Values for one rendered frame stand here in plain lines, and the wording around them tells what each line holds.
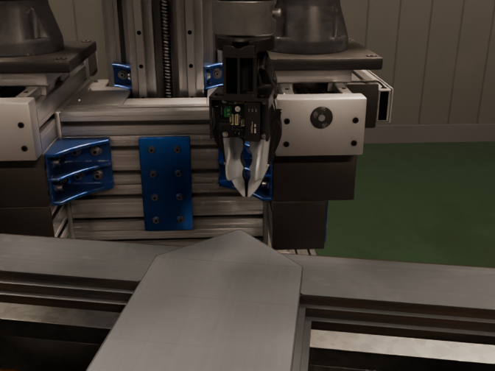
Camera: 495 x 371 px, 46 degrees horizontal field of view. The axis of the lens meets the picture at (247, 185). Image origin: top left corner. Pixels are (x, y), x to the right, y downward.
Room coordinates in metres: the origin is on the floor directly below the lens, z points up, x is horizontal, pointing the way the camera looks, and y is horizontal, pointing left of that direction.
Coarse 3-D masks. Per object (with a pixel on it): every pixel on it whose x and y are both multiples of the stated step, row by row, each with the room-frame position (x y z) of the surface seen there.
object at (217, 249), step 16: (208, 240) 0.67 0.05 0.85; (224, 240) 0.67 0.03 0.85; (240, 240) 0.67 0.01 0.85; (160, 256) 0.63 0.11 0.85; (176, 256) 0.63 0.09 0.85; (192, 256) 0.63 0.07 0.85; (208, 256) 0.63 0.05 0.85; (224, 256) 0.63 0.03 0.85; (240, 256) 0.63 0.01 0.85; (256, 256) 0.63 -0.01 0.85; (272, 256) 0.63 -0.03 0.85
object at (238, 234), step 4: (232, 232) 0.69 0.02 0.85; (236, 232) 0.69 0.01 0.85; (240, 232) 0.69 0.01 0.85; (244, 232) 0.69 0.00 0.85; (216, 236) 0.68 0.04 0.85; (220, 236) 0.68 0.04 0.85; (224, 236) 0.68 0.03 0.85; (228, 236) 0.68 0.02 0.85; (232, 236) 0.68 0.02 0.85; (236, 236) 0.68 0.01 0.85; (240, 236) 0.68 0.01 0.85; (244, 236) 0.68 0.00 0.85; (248, 236) 0.68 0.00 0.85; (252, 236) 0.68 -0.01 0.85; (252, 240) 0.67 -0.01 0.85; (256, 240) 0.67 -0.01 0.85
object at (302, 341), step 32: (0, 288) 0.59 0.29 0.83; (32, 288) 0.58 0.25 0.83; (64, 288) 0.58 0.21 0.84; (96, 288) 0.58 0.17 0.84; (128, 288) 0.57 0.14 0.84; (320, 320) 0.53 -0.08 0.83; (352, 320) 0.53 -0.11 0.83; (384, 320) 0.52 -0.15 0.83; (416, 320) 0.52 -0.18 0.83; (448, 320) 0.51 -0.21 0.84; (480, 320) 0.51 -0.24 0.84
